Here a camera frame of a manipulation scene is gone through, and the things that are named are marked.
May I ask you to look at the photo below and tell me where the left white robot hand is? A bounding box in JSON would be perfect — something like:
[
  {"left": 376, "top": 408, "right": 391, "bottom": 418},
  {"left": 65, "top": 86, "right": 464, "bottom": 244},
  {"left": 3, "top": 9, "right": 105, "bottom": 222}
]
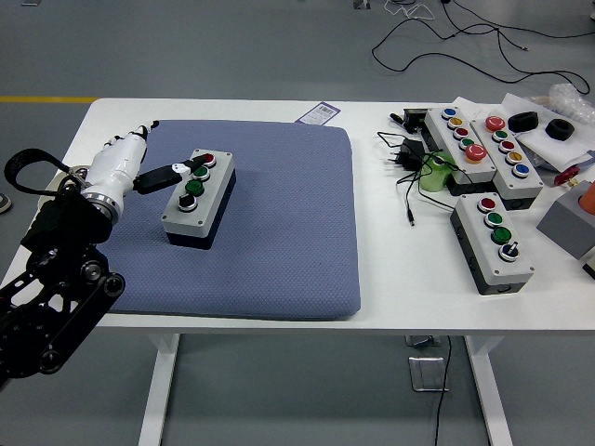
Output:
[{"left": 83, "top": 119, "right": 208, "bottom": 206}]

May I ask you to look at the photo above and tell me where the grey four-button control box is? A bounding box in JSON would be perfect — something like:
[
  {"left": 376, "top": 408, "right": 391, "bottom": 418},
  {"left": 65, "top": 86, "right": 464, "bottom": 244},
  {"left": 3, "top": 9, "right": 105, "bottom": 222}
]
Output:
[
  {"left": 160, "top": 148, "right": 237, "bottom": 251},
  {"left": 449, "top": 192, "right": 536, "bottom": 296}
]

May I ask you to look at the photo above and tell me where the grey five-button control box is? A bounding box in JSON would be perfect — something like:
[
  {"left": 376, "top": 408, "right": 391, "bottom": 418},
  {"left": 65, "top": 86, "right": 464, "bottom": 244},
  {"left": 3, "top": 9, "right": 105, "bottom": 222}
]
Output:
[
  {"left": 424, "top": 107, "right": 501, "bottom": 196},
  {"left": 469, "top": 113, "right": 545, "bottom": 211}
]

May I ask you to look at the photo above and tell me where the blue-grey textured mat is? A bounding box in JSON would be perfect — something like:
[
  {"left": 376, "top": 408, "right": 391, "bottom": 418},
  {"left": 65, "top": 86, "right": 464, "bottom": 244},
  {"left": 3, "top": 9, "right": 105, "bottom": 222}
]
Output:
[{"left": 99, "top": 119, "right": 363, "bottom": 321}]

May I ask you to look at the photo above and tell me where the purple barcode label card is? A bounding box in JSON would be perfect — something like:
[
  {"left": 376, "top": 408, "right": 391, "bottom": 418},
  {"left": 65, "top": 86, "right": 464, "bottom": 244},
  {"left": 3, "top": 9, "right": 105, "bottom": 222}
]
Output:
[{"left": 295, "top": 102, "right": 340, "bottom": 125}]

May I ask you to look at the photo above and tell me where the white table leg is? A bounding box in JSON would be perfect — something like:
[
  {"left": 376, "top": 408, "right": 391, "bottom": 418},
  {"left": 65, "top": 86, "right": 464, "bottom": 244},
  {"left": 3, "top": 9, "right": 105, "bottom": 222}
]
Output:
[
  {"left": 138, "top": 333, "right": 181, "bottom": 446},
  {"left": 464, "top": 334, "right": 515, "bottom": 446}
]

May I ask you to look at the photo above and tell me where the small black device box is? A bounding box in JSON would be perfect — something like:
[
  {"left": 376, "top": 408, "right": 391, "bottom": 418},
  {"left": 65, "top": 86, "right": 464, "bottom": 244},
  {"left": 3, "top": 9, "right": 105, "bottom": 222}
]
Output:
[{"left": 389, "top": 107, "right": 431, "bottom": 134}]

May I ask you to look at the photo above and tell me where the light green foam block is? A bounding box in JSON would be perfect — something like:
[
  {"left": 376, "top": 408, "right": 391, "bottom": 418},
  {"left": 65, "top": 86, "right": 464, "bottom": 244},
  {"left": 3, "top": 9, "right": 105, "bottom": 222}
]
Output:
[{"left": 419, "top": 151, "right": 457, "bottom": 192}]

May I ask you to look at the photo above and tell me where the small white paper sheet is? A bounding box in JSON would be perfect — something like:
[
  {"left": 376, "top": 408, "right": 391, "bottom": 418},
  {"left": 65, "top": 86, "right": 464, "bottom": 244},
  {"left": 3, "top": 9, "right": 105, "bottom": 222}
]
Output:
[{"left": 453, "top": 96, "right": 489, "bottom": 120}]

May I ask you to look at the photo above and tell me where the metal floor socket plate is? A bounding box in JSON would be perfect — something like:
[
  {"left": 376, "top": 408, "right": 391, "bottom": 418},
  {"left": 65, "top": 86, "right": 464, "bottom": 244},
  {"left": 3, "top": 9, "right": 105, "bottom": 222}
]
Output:
[{"left": 407, "top": 355, "right": 450, "bottom": 393}]

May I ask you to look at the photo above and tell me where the large white paper sheet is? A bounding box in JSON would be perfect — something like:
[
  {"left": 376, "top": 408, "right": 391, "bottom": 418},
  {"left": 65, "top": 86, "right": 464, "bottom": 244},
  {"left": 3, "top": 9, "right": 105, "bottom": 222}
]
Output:
[{"left": 501, "top": 92, "right": 595, "bottom": 172}]

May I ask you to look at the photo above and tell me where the plain grey box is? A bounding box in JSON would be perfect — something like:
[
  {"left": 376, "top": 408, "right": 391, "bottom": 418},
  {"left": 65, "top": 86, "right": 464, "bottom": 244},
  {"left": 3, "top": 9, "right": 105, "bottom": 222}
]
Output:
[{"left": 536, "top": 180, "right": 595, "bottom": 260}]

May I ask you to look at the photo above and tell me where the clear bubble wrap bag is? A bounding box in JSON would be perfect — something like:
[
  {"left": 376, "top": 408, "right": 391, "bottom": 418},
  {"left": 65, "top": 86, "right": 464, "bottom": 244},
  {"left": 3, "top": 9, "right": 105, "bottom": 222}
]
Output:
[{"left": 548, "top": 83, "right": 595, "bottom": 125}]

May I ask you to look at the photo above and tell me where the orange object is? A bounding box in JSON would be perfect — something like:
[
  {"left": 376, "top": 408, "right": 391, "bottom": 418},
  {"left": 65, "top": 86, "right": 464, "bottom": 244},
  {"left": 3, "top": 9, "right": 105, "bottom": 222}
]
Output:
[{"left": 577, "top": 179, "right": 595, "bottom": 213}]

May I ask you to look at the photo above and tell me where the long black floor cable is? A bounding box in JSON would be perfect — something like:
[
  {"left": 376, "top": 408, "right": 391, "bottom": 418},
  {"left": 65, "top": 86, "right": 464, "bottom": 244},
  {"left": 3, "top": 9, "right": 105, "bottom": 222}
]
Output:
[{"left": 370, "top": 0, "right": 595, "bottom": 94}]

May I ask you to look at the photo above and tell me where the black power adapter with cord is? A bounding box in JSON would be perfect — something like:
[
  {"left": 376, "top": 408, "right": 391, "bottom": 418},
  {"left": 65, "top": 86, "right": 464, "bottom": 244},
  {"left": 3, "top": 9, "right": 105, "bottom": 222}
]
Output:
[{"left": 376, "top": 131, "right": 466, "bottom": 229}]

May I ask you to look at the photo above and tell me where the white floor cable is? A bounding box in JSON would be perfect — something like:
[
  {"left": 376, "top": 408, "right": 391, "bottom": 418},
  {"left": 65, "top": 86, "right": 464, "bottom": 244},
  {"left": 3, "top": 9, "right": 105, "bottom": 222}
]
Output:
[{"left": 385, "top": 0, "right": 436, "bottom": 20}]

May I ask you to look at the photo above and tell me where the black cable under table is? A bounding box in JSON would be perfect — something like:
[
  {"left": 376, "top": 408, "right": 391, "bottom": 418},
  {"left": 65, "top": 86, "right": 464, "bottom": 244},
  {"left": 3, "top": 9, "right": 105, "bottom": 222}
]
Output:
[{"left": 434, "top": 334, "right": 453, "bottom": 446}]

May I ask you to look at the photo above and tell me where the black foam ring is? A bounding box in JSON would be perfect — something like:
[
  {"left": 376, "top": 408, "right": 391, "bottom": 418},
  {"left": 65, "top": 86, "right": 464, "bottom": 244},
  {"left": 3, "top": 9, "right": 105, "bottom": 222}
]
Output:
[
  {"left": 507, "top": 111, "right": 540, "bottom": 134},
  {"left": 545, "top": 119, "right": 575, "bottom": 142}
]

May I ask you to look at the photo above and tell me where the red valve handle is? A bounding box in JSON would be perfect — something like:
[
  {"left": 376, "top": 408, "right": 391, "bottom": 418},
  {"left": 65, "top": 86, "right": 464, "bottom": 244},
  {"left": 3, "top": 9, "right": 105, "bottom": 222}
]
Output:
[{"left": 552, "top": 166, "right": 582, "bottom": 187}]

